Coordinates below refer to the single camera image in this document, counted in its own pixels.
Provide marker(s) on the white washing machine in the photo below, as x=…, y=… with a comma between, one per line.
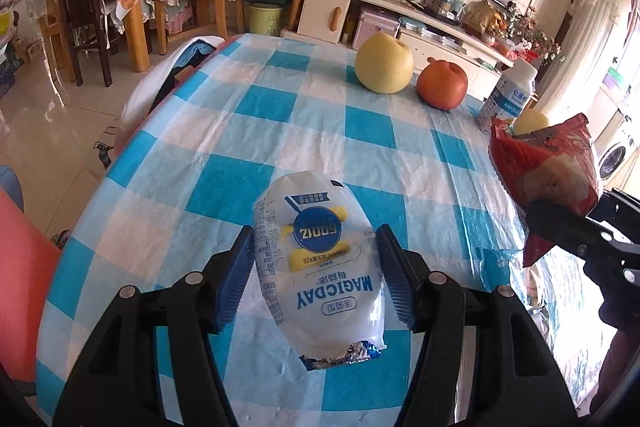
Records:
x=617, y=154

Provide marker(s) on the dark wooden chair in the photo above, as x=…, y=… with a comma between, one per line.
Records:
x=82, y=2

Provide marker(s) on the yellow pear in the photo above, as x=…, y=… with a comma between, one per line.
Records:
x=384, y=64

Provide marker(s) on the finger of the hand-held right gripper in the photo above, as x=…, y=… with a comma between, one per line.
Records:
x=620, y=204
x=560, y=227

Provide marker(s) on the white television cabinet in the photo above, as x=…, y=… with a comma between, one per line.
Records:
x=325, y=14

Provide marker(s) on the dining table with cloth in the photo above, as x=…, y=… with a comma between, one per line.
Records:
x=131, y=7

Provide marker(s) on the red snack bag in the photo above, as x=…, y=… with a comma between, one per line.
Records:
x=545, y=167

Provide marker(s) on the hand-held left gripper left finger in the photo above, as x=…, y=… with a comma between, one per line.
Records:
x=235, y=279

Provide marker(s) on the pink metal case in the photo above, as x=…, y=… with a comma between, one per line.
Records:
x=375, y=29

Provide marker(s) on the small yellow fruit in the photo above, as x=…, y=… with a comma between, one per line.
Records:
x=530, y=121

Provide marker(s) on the blue checked tablecloth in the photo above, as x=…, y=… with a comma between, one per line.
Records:
x=320, y=127

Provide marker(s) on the cream curtain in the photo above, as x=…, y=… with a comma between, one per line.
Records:
x=595, y=37

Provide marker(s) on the red plastic bin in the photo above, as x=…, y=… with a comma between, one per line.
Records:
x=25, y=287

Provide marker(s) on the white Magicday snack packet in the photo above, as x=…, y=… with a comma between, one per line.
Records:
x=320, y=302

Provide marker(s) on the person's right forearm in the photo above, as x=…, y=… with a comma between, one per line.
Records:
x=612, y=372

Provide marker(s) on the pink plastic stool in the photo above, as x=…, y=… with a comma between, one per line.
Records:
x=179, y=19

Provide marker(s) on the white and blue garment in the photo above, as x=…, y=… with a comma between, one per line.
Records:
x=150, y=89

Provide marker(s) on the red apple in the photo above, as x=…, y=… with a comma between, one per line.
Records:
x=442, y=86

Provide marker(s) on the clear plastic bag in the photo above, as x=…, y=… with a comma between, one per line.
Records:
x=500, y=264

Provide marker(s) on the artificial flower arrangement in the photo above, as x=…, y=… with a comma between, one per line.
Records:
x=537, y=39

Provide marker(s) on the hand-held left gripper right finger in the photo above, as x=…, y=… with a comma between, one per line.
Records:
x=396, y=279

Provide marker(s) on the upright white plastic bottle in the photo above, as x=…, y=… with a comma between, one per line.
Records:
x=510, y=94

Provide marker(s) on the light green pail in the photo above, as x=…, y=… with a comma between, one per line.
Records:
x=266, y=19

